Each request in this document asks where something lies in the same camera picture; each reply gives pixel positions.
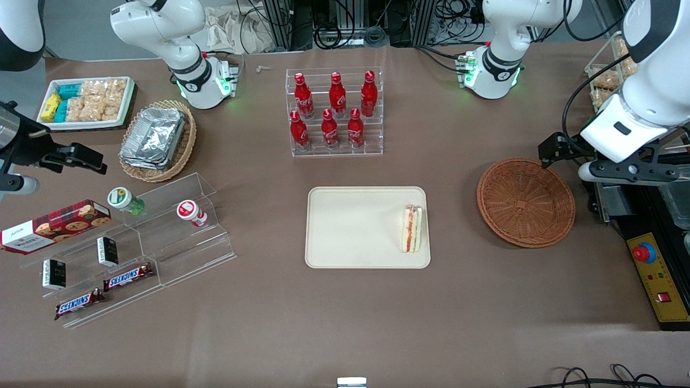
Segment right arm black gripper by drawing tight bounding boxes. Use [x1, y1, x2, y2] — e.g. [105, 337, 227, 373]
[0, 127, 108, 176]

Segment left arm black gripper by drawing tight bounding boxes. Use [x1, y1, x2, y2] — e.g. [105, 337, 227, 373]
[538, 132, 690, 185]

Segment triangle sandwich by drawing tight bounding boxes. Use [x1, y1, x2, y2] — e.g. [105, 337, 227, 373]
[400, 205, 423, 254]

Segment white snack tray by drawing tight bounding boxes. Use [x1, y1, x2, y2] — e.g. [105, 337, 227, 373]
[38, 77, 135, 131]

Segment brown round wicker basket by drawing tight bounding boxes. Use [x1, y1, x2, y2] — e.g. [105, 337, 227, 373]
[477, 157, 576, 249]

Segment light oval wicker basket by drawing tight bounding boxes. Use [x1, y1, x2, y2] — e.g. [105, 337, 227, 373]
[118, 100, 197, 183]

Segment beige plastic tray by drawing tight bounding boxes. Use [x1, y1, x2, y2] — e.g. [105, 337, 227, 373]
[305, 186, 432, 269]

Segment rice cracker bag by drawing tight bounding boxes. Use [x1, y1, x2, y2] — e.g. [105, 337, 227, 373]
[66, 97, 120, 122]
[80, 79, 128, 106]

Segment green capped small bottle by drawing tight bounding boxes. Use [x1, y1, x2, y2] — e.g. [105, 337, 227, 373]
[107, 186, 146, 217]

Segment red tartan cookie box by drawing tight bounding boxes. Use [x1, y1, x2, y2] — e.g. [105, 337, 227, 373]
[0, 199, 113, 255]

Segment bagged snack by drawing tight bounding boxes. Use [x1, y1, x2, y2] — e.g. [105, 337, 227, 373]
[590, 70, 621, 106]
[615, 37, 640, 77]

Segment stacked aluminium foil containers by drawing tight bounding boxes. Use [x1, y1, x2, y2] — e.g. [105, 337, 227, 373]
[120, 107, 187, 171]

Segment small black box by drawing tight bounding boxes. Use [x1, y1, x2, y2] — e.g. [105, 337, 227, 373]
[42, 259, 67, 291]
[96, 236, 120, 268]

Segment black machine with yellow panel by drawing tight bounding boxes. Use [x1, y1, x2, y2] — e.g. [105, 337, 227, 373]
[592, 162, 690, 331]

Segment red capped small bottle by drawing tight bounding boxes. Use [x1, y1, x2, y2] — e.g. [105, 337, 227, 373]
[176, 199, 209, 228]

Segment Snickers chocolate bar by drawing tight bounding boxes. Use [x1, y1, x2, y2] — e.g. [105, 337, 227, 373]
[54, 288, 106, 321]
[102, 262, 155, 292]

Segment silver metal pan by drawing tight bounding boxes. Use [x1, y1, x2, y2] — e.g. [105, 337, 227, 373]
[660, 183, 690, 230]

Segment clear acrylic stepped shelf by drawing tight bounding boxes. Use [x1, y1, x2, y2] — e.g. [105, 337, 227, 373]
[20, 172, 238, 329]

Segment clear acrylic bottle rack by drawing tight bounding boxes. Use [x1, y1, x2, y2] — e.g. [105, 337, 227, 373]
[285, 67, 385, 158]

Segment crumpled beige cloth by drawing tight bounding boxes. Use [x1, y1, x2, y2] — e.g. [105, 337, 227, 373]
[204, 5, 281, 54]

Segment red cola bottle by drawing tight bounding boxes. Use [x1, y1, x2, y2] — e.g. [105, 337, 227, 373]
[294, 73, 315, 119]
[361, 70, 377, 117]
[289, 110, 311, 151]
[321, 108, 340, 150]
[329, 71, 347, 118]
[347, 107, 365, 149]

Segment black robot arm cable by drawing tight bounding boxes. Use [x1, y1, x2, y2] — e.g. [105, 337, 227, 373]
[562, 53, 634, 157]

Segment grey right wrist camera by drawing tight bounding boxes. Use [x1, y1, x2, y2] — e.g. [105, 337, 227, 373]
[0, 175, 40, 196]

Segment white wire rack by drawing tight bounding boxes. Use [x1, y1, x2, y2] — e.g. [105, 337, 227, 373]
[584, 31, 690, 147]

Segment aluminium frame post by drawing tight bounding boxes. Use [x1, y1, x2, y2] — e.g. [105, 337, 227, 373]
[414, 0, 433, 47]
[263, 0, 295, 52]

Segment black cable loops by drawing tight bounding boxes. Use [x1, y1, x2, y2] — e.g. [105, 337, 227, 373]
[539, 364, 669, 388]

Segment black coiled cable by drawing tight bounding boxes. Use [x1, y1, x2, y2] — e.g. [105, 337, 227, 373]
[314, 24, 357, 50]

